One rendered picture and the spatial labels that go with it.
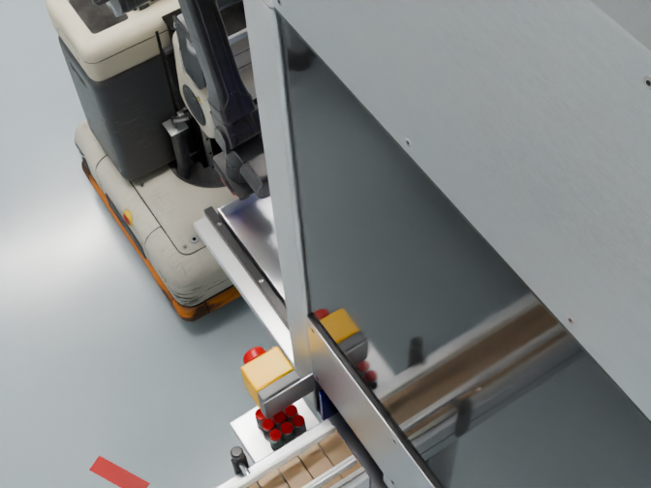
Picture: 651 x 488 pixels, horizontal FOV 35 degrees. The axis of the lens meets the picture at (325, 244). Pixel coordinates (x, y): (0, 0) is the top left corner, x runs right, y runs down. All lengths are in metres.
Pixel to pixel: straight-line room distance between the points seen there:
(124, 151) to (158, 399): 0.67
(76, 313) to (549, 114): 2.42
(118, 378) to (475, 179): 2.15
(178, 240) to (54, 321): 0.49
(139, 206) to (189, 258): 0.22
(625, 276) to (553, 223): 0.07
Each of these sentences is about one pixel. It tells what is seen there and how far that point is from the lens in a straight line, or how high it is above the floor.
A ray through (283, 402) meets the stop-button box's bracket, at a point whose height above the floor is 0.99.
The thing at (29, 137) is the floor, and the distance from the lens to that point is 3.41.
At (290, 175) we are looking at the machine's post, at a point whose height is 1.54.
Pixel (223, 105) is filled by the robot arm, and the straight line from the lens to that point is 1.69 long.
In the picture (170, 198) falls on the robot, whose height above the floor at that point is 0.28.
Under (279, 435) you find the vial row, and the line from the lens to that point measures 1.70.
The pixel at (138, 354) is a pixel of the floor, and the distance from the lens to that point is 2.88.
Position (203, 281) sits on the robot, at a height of 0.22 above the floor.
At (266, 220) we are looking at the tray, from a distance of 1.97.
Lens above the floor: 2.49
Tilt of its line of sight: 56 degrees down
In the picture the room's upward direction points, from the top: 4 degrees counter-clockwise
